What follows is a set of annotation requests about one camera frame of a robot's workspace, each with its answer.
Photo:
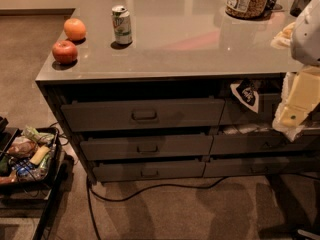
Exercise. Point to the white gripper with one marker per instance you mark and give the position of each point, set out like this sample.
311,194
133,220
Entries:
307,37

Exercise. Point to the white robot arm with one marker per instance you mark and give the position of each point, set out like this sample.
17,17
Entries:
305,40

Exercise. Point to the grey top right drawer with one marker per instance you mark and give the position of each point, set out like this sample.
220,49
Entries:
235,112

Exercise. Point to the white paper in drawer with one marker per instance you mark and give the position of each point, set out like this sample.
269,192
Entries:
245,128

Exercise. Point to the grey bottom right drawer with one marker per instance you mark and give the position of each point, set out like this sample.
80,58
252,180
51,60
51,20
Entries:
260,166

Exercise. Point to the grey middle left drawer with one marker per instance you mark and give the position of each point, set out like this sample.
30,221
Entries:
146,147

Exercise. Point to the grey bottom left drawer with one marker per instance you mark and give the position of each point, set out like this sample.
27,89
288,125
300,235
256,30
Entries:
148,171

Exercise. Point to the grey top left drawer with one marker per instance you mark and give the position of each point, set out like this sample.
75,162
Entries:
142,114

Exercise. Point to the black white snack bag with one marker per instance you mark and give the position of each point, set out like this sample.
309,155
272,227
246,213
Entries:
246,94

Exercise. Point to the dark glass container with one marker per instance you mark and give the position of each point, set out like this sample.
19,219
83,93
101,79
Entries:
301,0

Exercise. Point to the large clear snack jar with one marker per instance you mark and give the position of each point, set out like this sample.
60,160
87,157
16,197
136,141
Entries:
245,9

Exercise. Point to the grey cabinet with countertop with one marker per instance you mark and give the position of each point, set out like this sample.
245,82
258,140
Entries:
180,49

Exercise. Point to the green white soda can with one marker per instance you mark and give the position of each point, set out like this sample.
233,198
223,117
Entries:
121,24

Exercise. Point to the orange fruit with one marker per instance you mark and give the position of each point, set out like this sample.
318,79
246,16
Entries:
74,29

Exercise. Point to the red apple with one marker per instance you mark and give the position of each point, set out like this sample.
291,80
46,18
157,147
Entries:
64,52

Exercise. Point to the black tray of snacks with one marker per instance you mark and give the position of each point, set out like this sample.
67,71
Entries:
28,156

